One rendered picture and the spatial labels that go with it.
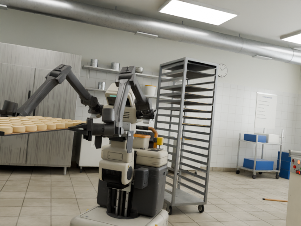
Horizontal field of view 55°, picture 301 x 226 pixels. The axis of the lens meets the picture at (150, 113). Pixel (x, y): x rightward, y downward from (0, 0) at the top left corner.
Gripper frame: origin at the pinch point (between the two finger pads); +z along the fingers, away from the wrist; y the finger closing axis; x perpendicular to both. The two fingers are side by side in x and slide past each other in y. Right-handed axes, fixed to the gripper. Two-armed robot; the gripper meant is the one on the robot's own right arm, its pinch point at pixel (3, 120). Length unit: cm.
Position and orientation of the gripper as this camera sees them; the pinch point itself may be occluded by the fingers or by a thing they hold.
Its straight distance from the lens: 155.3
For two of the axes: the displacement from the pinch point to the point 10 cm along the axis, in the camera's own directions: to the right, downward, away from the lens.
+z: 4.2, 0.4, -9.0
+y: 0.8, -10.0, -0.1
